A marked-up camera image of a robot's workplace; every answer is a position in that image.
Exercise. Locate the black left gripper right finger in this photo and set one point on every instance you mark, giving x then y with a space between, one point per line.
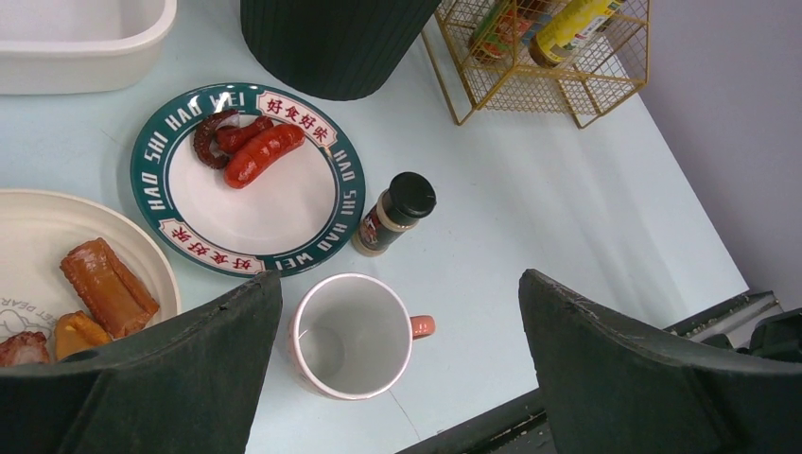
613 384

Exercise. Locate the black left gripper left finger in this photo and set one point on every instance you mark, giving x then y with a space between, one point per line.
190 384

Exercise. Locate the green rimmed white plate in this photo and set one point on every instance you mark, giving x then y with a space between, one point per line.
295 215

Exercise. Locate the cream round plate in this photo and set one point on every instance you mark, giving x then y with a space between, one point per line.
38 229

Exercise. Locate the black cap small bottle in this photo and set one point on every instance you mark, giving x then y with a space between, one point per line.
409 198

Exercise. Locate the yellow label small bottle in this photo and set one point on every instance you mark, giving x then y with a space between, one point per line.
569 29

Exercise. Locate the small orange food piece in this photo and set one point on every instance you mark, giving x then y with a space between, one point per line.
76 332

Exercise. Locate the orange fried tofu piece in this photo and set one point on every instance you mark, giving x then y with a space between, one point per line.
118 299

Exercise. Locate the pink white mug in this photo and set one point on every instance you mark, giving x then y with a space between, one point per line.
350 337

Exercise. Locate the brown meat piece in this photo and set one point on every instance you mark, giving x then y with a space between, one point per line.
24 348

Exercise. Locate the red sausage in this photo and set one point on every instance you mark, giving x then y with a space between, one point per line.
261 152

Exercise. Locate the dark red octopus tentacle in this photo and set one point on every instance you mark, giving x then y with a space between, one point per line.
220 136

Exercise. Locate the black plastic bucket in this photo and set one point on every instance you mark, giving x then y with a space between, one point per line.
338 50

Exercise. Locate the white rectangular basin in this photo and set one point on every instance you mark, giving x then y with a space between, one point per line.
77 47

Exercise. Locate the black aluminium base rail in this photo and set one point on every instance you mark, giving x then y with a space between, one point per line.
755 325

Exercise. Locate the gold wire rack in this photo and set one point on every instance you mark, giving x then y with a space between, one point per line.
605 71

